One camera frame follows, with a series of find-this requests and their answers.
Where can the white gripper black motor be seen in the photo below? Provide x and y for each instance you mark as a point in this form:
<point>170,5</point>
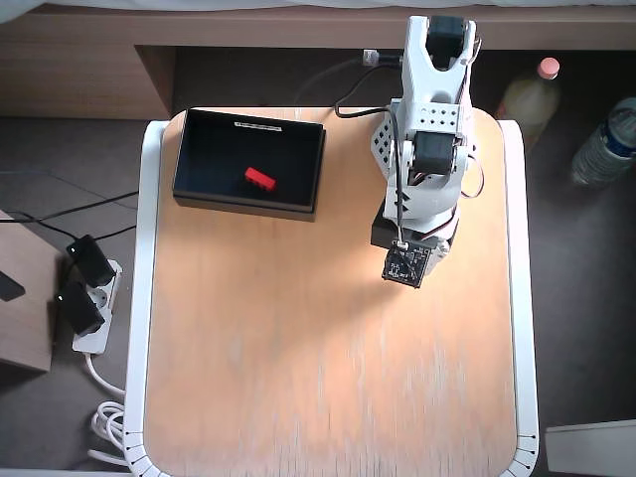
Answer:
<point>443,249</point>

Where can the red lego block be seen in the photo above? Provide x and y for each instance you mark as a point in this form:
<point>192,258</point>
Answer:
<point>261,179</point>

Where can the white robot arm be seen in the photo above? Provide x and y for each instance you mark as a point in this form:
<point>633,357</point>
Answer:
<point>412,74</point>

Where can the black cardboard box bin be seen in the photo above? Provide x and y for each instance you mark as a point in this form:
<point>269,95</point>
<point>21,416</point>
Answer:
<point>223,149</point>

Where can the yellow juice bottle pink cap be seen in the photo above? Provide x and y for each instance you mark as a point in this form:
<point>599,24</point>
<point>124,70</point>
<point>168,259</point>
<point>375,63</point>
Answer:
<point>529,99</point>

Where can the white label strip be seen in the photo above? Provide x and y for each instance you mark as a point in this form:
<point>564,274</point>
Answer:
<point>257,125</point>

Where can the clear plastic water bottle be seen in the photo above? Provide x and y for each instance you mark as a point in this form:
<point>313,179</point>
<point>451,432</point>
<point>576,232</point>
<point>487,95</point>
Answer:
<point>601,146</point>

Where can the white box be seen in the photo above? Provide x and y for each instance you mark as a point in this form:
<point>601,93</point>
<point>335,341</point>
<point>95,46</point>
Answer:
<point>596,449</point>

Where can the black power adapter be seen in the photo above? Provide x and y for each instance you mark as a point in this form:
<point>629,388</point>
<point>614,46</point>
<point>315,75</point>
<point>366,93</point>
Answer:
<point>79,308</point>
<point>92,261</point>

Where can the white power strip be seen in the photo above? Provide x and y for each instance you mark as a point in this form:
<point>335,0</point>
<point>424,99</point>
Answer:
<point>92,343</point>

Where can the brown wooden box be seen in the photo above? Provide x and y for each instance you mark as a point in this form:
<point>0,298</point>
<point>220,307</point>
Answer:
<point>25,323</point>

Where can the flat black device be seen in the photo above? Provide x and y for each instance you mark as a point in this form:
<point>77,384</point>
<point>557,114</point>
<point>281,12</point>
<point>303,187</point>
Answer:
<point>7,288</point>

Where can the white bed sheet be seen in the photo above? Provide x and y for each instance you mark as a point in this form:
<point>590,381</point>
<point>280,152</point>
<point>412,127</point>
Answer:
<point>15,10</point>

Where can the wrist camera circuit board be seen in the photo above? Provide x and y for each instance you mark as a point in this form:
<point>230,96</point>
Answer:
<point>405,266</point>

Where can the white table frame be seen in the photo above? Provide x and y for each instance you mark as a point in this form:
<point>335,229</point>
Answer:
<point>141,248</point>

